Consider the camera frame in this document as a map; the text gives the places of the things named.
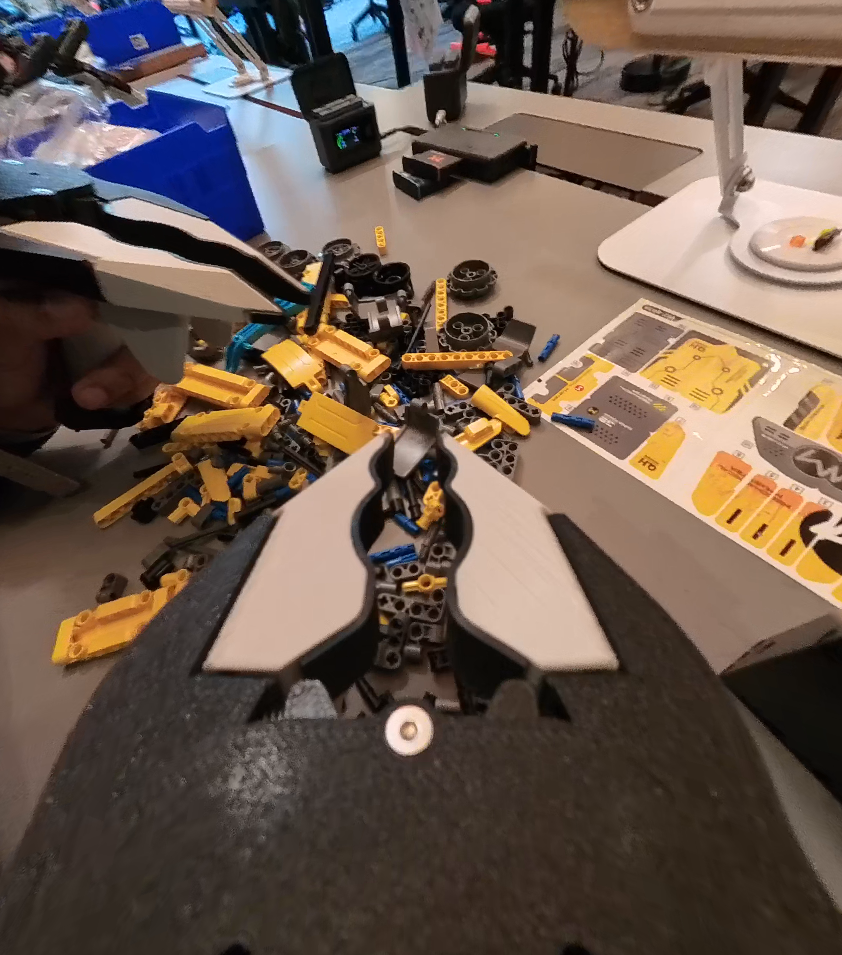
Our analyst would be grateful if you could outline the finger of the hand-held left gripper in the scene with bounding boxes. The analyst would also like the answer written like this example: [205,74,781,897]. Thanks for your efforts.
[0,220,286,316]
[93,190,313,303]

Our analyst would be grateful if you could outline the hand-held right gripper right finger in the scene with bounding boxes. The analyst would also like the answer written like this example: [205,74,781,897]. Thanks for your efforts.
[436,434,621,693]

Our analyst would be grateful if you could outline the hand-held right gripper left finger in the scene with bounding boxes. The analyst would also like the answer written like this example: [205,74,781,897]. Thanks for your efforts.
[200,433,395,695]

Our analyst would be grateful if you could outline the pile of toy building pieces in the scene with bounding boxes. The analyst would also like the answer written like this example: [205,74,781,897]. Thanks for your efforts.
[51,224,563,710]

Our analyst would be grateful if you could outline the black curved toy panel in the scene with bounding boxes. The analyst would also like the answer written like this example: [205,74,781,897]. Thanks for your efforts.
[391,406,443,478]

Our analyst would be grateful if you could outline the person's left hand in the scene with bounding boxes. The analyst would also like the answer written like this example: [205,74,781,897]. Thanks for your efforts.
[0,287,161,449]

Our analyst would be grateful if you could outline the large blue plastic bin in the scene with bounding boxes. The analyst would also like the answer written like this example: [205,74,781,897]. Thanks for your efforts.
[0,90,267,329]

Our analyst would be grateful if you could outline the clear plastic bags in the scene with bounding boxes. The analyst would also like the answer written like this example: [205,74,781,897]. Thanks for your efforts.
[0,78,168,165]

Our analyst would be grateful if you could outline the blue curved toy piece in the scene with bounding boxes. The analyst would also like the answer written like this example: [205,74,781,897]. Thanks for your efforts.
[225,302,306,374]

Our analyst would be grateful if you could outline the brown wooden tray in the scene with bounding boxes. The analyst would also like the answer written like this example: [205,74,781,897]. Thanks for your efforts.
[122,41,209,79]

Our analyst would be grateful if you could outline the pale wooden book stand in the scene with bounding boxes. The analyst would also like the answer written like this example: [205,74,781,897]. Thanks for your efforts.
[163,0,295,98]

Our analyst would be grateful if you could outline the small blue plastic bin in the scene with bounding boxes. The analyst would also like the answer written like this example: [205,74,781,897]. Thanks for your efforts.
[33,0,183,68]

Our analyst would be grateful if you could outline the yellow studded toy panel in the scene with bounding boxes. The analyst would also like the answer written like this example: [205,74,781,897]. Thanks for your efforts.
[51,571,190,665]

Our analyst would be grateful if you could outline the black charging case with screen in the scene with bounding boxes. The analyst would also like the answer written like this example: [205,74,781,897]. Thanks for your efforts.
[290,52,383,174]

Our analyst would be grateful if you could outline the yellow and grey sticker sheet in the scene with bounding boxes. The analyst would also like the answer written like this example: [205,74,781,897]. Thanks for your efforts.
[524,298,842,609]

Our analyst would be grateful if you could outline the grey metal ruler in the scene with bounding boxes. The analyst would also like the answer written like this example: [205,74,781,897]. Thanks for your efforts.
[0,425,88,497]

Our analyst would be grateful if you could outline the small black card reader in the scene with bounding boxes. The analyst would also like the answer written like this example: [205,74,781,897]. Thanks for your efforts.
[393,151,467,201]

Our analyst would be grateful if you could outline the upright black charger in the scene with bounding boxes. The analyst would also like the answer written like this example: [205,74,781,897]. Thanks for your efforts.
[423,3,483,124]

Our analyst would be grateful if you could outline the flat black hub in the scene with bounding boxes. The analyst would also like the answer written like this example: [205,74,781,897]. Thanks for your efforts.
[412,123,537,184]

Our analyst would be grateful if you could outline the black and yellow toy tower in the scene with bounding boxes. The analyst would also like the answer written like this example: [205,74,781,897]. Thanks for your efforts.
[719,608,842,848]

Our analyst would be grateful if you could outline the white book stand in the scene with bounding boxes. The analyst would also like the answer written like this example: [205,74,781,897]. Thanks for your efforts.
[566,0,842,378]

